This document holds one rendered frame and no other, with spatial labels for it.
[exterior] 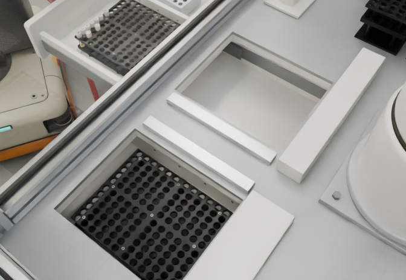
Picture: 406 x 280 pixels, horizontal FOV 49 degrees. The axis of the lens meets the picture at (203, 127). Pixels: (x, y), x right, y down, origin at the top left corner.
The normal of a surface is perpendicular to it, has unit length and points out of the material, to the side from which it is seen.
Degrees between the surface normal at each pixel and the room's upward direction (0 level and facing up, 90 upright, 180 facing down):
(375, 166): 90
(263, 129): 0
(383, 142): 90
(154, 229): 0
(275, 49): 0
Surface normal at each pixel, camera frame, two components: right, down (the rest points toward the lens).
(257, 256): -0.01, -0.56
